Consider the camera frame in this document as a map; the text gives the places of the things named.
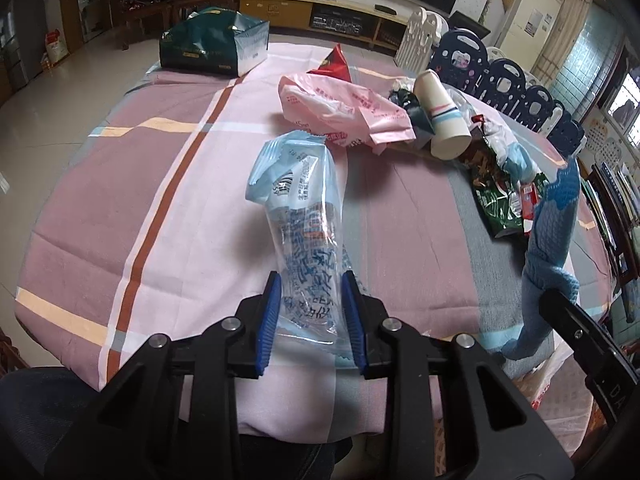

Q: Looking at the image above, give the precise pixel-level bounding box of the clear printed plastic bag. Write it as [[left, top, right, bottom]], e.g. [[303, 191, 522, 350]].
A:
[[245, 131, 350, 359]]

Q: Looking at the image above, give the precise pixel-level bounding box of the pink plastic bag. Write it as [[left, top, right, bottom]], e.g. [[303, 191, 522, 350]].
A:
[[278, 74, 416, 154]]

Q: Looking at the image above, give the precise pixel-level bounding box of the dark green wrapper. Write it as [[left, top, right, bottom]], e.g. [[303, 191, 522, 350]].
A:
[[388, 88, 435, 150]]

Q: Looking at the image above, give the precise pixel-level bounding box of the green snack wrapper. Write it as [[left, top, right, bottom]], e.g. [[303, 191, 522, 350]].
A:
[[461, 140, 548, 238]]

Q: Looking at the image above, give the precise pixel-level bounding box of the white paper cup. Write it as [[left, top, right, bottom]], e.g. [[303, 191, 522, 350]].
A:
[[413, 70, 472, 160]]

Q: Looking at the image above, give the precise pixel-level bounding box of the light blue face mask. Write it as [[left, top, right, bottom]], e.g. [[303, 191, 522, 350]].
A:
[[502, 142, 540, 185]]

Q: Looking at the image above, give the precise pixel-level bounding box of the red paper bag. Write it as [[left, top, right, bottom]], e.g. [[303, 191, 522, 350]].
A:
[[309, 44, 352, 82]]

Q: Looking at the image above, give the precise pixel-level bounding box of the blue textured cloth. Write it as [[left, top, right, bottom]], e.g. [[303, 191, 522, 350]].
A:
[[501, 158, 580, 361]]

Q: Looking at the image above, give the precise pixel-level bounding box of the red cigarette carton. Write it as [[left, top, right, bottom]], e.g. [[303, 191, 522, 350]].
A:
[[520, 182, 540, 236]]

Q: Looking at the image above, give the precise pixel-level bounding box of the white plastic bag wad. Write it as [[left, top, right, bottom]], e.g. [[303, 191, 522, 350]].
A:
[[445, 84, 518, 165]]

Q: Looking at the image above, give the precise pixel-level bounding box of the plaid tablecloth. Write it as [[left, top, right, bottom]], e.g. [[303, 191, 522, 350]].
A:
[[13, 41, 616, 456]]

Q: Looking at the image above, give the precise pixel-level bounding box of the wooden side shelf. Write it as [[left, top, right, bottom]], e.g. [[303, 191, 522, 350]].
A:
[[582, 162, 639, 323]]

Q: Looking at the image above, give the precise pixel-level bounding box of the blue white baby fence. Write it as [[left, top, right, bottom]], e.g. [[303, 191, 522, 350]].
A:
[[395, 8, 560, 131]]

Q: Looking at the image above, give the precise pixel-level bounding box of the person's dark jeans leg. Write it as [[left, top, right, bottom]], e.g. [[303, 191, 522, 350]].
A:
[[0, 366, 98, 479]]

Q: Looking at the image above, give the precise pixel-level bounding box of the dark green gift bag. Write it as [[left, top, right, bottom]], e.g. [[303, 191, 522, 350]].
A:
[[160, 6, 269, 77]]

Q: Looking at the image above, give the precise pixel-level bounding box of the wooden tv cabinet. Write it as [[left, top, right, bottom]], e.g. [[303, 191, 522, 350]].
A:
[[238, 0, 408, 52]]

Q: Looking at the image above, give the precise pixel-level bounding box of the white standing air conditioner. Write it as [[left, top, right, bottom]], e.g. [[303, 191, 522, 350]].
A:
[[494, 0, 561, 73]]

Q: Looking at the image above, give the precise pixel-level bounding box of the beige curtain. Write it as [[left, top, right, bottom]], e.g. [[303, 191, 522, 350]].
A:
[[533, 0, 593, 87]]

